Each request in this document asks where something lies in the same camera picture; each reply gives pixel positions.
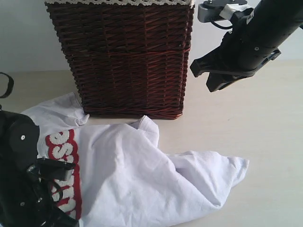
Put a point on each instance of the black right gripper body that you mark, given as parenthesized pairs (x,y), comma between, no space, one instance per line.
(240,53)

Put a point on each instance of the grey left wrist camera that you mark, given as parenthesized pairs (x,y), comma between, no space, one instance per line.
(50,169)

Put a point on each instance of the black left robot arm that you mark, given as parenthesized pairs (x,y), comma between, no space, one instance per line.
(18,141)

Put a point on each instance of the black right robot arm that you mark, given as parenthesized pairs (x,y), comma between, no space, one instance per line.
(280,20)

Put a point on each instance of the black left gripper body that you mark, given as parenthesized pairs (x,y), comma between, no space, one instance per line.
(26,200)

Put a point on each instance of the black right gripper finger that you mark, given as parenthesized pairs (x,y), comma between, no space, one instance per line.
(213,62)
(220,80)

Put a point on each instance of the white t-shirt with red logo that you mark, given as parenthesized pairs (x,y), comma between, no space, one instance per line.
(122,178)

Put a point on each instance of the dark brown wicker basket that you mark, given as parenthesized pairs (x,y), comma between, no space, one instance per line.
(127,57)

